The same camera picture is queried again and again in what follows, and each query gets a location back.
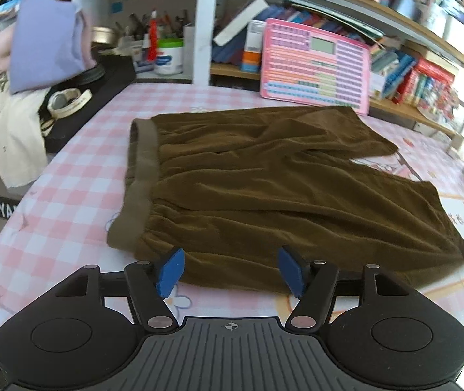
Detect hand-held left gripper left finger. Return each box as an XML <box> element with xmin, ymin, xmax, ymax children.
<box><xmin>32</xmin><ymin>248</ymin><xmax>185</xmax><ymax>332</ymax></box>

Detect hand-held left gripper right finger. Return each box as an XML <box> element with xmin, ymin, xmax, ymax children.
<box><xmin>277</xmin><ymin>245</ymin><xmax>432</xmax><ymax>332</ymax></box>

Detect brown velvet shorts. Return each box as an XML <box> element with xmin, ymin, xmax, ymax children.
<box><xmin>107</xmin><ymin>105</ymin><xmax>464</xmax><ymax>295</ymax></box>

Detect white desk holder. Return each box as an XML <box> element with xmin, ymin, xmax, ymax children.
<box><xmin>449</xmin><ymin>130</ymin><xmax>464</xmax><ymax>159</ymax></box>

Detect pink learning tablet toy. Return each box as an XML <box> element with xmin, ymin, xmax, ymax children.
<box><xmin>260</xmin><ymin>18</ymin><xmax>372</xmax><ymax>116</ymax></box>

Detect thick red book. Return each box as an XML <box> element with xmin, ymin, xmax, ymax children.
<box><xmin>415</xmin><ymin>59</ymin><xmax>457</xmax><ymax>86</ymax></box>

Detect cream garment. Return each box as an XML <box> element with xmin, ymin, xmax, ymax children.
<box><xmin>0</xmin><ymin>71</ymin><xmax>50</xmax><ymax>190</ymax></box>

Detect black coiled belt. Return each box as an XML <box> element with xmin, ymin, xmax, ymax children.
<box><xmin>63</xmin><ymin>64</ymin><xmax>106</xmax><ymax>87</ymax></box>

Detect white jar with green lid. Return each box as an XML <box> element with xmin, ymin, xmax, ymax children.
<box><xmin>153</xmin><ymin>38</ymin><xmax>185</xmax><ymax>76</ymax></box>

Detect row of colourful books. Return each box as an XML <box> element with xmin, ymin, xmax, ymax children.
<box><xmin>211</xmin><ymin>2</ymin><xmax>461</xmax><ymax>109</ymax></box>

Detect white and orange box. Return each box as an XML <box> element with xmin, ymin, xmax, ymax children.
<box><xmin>240</xmin><ymin>20</ymin><xmax>266</xmax><ymax>74</ymax></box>

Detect red glue bottle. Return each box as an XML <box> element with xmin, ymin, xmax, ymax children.
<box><xmin>146</xmin><ymin>10</ymin><xmax>161</xmax><ymax>63</ymax></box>

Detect round metal tin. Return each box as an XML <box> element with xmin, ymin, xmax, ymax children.
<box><xmin>90</xmin><ymin>26</ymin><xmax>115</xmax><ymax>46</ymax></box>

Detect dark pen holder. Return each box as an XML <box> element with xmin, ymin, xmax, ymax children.
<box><xmin>124</xmin><ymin>8</ymin><xmax>197</xmax><ymax>45</ymax></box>

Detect white leaning book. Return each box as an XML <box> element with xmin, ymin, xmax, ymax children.
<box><xmin>213</xmin><ymin>0</ymin><xmax>270</xmax><ymax>46</ymax></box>

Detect teal flat folder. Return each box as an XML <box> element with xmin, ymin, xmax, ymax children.
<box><xmin>283</xmin><ymin>0</ymin><xmax>385</xmax><ymax>39</ymax></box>

